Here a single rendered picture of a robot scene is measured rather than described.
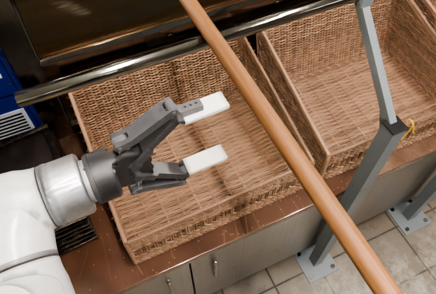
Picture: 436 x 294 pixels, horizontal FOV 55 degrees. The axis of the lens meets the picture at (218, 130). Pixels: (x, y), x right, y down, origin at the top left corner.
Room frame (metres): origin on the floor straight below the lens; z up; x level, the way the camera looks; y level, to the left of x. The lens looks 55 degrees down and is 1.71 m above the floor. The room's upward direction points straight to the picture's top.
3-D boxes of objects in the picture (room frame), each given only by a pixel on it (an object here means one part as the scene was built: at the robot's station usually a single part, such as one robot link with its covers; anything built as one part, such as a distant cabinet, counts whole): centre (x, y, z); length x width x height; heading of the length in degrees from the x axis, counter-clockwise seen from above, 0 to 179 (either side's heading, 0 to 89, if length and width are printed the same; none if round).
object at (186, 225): (0.68, 0.08, 0.72); 0.56 x 0.49 x 0.28; 116
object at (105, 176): (0.30, 0.14, 1.19); 0.09 x 0.07 x 0.08; 116
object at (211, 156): (0.36, 0.02, 1.12); 0.07 x 0.03 x 0.01; 116
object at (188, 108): (0.35, 0.05, 1.28); 0.05 x 0.01 x 0.03; 116
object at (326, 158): (0.93, -0.46, 0.72); 0.56 x 0.49 x 0.28; 114
